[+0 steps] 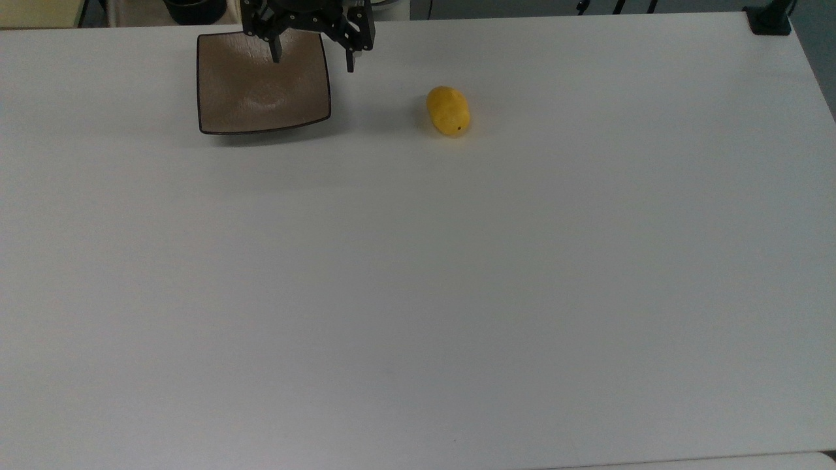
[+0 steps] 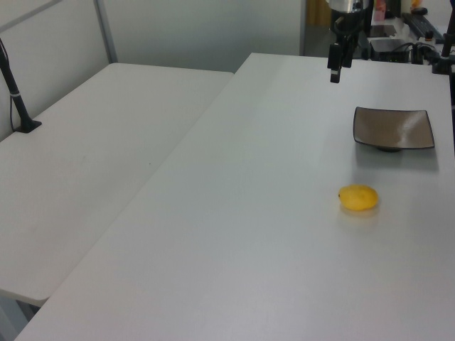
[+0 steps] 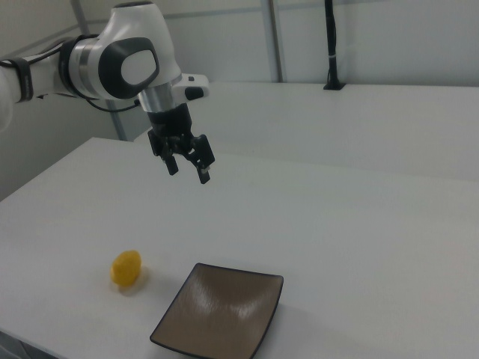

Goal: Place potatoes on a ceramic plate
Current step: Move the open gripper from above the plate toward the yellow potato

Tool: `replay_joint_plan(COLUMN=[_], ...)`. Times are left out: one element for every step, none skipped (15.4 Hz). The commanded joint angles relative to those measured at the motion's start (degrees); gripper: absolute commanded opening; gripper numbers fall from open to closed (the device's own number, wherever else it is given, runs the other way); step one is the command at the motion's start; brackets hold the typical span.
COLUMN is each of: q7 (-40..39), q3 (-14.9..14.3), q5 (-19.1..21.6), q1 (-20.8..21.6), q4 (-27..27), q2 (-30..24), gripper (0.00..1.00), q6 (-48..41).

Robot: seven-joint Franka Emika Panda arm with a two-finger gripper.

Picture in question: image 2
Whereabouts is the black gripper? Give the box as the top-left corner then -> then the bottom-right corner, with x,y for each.
327,8 -> 368,85

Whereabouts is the yellow lemon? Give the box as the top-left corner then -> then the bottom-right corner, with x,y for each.
338,183 -> 380,212

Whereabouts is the black camera pole with base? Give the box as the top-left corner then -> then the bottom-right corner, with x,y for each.
0,36 -> 43,134

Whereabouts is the square brown ceramic plate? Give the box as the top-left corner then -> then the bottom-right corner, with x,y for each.
352,106 -> 436,154

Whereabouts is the black keyboard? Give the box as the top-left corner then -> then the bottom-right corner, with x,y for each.
402,12 -> 444,37

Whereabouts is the black camera stand clamp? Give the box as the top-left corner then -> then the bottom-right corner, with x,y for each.
431,33 -> 455,76

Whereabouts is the grey partition corner post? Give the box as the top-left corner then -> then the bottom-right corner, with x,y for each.
93,0 -> 119,65

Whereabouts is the black computer box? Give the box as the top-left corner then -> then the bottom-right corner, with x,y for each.
369,38 -> 415,63

